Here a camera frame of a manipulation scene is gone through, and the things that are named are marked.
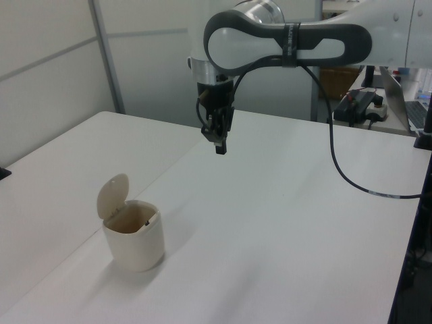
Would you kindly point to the black monitor stand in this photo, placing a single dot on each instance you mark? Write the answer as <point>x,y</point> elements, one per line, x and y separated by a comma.
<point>370,76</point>

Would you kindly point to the black table clamp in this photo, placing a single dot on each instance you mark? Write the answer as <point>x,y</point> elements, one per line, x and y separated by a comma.
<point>4,173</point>

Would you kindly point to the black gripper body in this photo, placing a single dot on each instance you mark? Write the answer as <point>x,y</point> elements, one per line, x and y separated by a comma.
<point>217,96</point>

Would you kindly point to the black clamped pole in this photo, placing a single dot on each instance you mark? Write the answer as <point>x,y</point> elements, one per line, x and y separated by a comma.
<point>426,135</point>

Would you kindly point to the black power adapter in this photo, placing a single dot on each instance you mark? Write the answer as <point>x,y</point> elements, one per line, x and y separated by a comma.
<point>357,104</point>

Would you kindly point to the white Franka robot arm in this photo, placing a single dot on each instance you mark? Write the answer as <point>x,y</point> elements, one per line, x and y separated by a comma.
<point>324,47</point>

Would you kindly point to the white power strip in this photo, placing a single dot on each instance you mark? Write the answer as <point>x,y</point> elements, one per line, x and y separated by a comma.
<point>379,109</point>

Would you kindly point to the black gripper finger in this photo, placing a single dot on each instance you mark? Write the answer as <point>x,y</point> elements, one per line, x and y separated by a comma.
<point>227,121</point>
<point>216,135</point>

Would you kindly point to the silver laptop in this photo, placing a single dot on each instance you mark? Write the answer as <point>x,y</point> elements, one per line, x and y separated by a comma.
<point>395,98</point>

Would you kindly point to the cardboard box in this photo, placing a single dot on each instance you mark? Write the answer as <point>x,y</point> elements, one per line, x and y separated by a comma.
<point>335,82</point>

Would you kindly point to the small white trash can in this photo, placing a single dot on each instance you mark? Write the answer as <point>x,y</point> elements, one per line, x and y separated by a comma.
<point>136,246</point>

